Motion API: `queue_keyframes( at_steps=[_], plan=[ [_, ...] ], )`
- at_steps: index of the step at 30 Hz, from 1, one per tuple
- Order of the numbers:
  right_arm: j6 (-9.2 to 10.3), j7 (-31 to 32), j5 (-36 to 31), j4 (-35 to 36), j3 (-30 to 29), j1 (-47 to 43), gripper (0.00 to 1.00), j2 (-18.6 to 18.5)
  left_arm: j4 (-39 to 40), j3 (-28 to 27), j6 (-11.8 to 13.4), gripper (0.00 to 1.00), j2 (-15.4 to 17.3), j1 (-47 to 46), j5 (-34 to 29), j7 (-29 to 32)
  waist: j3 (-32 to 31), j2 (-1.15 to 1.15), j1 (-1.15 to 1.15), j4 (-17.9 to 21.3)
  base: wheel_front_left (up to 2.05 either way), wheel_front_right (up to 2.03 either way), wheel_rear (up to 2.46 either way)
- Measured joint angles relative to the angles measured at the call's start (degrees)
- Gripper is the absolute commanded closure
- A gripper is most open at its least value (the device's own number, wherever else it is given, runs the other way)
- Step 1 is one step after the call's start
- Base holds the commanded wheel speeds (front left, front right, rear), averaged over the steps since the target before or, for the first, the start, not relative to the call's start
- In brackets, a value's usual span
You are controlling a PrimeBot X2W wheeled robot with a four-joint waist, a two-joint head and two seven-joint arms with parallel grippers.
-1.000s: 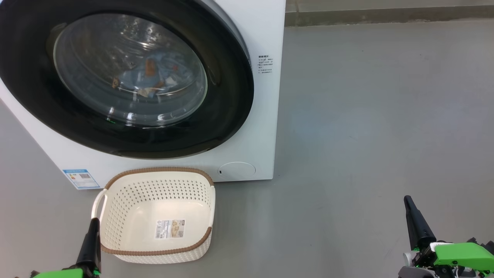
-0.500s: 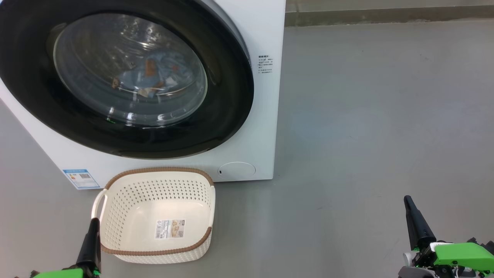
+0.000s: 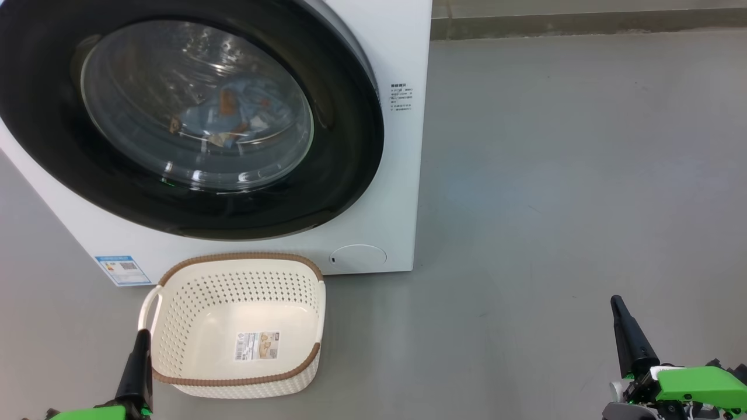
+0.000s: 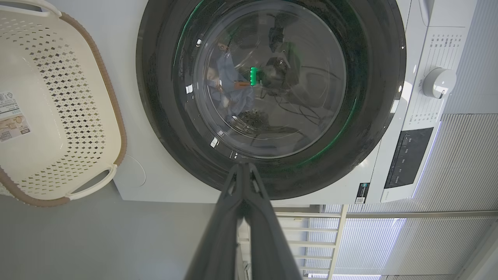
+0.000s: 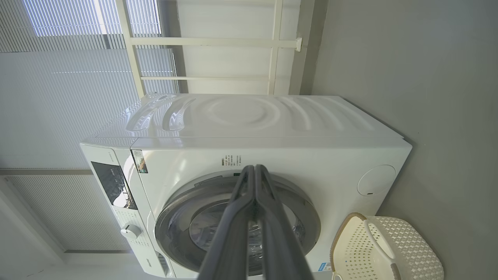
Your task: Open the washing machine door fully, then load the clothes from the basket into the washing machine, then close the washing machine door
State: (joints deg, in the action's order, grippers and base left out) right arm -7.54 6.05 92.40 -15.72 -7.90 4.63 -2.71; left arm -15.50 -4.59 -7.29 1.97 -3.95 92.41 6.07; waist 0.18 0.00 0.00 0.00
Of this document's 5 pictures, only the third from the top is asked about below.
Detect cream perforated basket brown rim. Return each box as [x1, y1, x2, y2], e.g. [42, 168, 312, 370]
[138, 252, 326, 400]

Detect dark round glass washer door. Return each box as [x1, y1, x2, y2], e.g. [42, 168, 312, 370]
[0, 0, 386, 241]

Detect blue energy label sticker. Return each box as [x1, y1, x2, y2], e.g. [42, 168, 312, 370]
[95, 255, 152, 286]

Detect paper basket label sticker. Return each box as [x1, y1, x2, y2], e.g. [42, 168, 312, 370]
[235, 331, 281, 362]

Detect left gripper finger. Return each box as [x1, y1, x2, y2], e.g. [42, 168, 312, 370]
[114, 329, 154, 410]

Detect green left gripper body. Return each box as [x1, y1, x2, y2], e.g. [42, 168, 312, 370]
[46, 402, 153, 420]

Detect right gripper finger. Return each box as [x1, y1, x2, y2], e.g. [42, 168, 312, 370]
[610, 295, 661, 380]

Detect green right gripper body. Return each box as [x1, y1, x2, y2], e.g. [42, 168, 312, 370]
[602, 365, 747, 420]

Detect white front-load washing machine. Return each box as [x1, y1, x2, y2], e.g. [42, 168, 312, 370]
[0, 0, 433, 288]

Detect blue cream cartoon print garment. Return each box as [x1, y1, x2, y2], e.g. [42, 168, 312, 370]
[169, 102, 260, 149]

